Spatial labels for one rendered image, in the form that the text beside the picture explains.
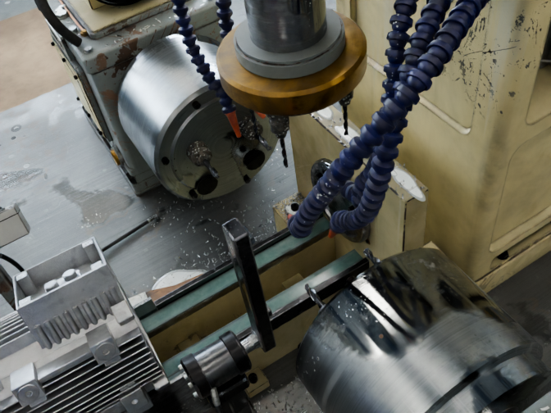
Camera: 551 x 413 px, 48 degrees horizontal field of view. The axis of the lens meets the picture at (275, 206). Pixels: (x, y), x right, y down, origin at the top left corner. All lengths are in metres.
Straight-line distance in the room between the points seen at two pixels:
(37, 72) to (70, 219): 1.79
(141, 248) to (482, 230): 0.67
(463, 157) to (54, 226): 0.87
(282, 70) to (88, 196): 0.82
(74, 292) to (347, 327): 0.35
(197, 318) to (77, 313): 0.28
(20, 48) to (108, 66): 2.18
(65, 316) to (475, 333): 0.50
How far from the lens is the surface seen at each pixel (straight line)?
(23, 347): 0.87
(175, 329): 1.05
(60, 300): 0.83
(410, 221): 0.86
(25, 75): 3.14
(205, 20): 1.22
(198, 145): 1.04
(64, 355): 0.85
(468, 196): 0.93
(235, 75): 0.72
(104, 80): 1.19
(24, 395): 0.84
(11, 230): 1.06
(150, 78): 1.08
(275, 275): 1.08
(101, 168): 1.48
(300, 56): 0.70
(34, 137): 1.65
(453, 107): 0.88
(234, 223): 0.68
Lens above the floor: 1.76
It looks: 49 degrees down
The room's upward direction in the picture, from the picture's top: 10 degrees counter-clockwise
